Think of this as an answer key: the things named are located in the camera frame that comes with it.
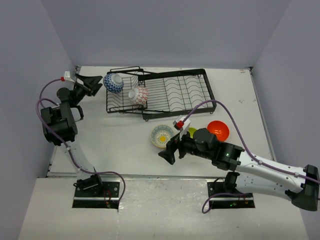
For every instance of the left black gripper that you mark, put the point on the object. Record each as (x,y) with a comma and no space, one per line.
(93,81)

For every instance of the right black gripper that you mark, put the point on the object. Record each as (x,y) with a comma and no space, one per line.
(172,146)

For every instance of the yellow sun pattern bowl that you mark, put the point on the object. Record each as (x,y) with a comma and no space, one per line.
(161,135)

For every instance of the blue zigzag pattern bowl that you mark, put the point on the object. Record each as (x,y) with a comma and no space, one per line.
(113,82)

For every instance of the lime green bowl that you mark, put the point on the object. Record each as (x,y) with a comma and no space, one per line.
(191,131)

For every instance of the red pattern white bowl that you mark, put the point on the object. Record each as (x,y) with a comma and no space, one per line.
(138,95)

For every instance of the orange bowl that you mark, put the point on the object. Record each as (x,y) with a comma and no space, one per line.
(220,129)

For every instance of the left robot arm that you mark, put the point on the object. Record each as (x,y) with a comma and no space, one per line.
(59,126)

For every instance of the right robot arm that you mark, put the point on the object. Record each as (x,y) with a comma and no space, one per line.
(248,173)

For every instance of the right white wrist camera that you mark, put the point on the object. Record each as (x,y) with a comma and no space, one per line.
(182,124)

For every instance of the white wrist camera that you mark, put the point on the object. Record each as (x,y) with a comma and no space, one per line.
(67,77)
(182,124)

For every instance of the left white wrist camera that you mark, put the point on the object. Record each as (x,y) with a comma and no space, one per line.
(67,77)

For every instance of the black wire dish rack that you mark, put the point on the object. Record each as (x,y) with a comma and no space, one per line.
(170,93)

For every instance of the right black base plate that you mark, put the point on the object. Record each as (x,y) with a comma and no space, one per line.
(227,201)

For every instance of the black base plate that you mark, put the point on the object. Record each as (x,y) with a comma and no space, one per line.
(105,198)
(227,201)

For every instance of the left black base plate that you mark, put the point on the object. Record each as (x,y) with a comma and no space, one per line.
(105,198)

